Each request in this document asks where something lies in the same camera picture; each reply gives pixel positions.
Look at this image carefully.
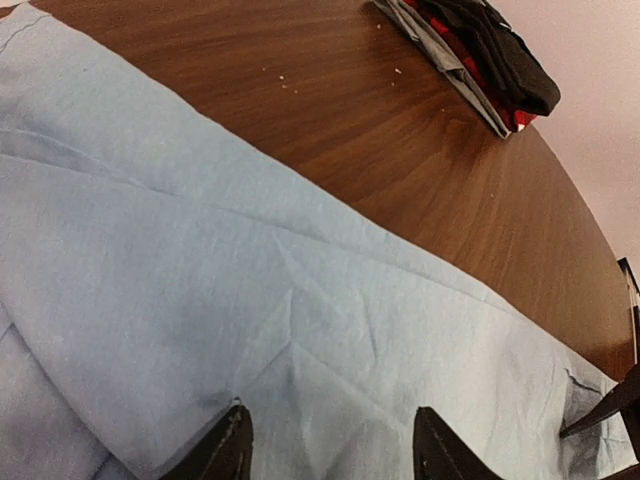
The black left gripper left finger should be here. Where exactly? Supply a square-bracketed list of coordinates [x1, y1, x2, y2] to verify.
[164, 402, 254, 480]

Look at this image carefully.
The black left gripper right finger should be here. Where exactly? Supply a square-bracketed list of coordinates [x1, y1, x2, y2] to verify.
[412, 407, 501, 480]

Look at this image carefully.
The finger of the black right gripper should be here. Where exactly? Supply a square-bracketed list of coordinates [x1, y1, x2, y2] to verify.
[560, 365, 639, 440]

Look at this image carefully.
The light blue long sleeve shirt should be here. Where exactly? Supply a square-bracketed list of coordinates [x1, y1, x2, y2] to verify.
[1, 4, 635, 479]

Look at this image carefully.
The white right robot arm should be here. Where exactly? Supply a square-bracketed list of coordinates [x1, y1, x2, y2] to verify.
[560, 258, 639, 454]

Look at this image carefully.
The red black plaid folded shirt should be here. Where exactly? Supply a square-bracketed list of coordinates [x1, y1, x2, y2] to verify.
[405, 1, 537, 133]

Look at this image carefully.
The black folded button shirt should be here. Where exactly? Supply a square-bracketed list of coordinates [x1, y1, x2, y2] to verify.
[418, 1, 561, 116]

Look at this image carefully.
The grey folded shirt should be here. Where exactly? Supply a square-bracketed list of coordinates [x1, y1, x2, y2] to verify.
[374, 0, 511, 139]

